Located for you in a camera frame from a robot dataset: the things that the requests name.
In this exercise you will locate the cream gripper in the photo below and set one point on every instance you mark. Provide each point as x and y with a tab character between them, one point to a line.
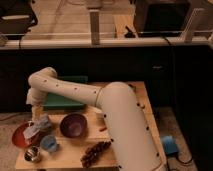
36	111

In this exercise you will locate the grey blue cloth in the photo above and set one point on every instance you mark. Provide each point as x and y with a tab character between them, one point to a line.
42	124

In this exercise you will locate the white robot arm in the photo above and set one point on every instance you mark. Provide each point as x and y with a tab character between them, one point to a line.
133	144

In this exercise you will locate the blue plastic cup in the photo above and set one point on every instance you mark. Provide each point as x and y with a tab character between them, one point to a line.
49	144

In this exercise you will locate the metal cup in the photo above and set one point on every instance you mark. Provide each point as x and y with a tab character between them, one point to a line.
32	154

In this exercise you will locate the green plastic tray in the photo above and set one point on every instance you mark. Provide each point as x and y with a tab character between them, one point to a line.
57	102

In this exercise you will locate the red plate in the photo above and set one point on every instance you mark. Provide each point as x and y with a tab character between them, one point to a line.
18	137

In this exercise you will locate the purple bowl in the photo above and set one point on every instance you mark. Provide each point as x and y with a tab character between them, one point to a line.
73	126

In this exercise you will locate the bunch of dark grapes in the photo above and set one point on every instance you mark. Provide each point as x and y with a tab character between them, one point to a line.
92	154

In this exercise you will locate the blue device on floor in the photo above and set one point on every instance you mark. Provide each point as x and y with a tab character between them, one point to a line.
169	145

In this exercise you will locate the wooden post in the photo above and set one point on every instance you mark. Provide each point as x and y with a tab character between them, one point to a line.
94	26

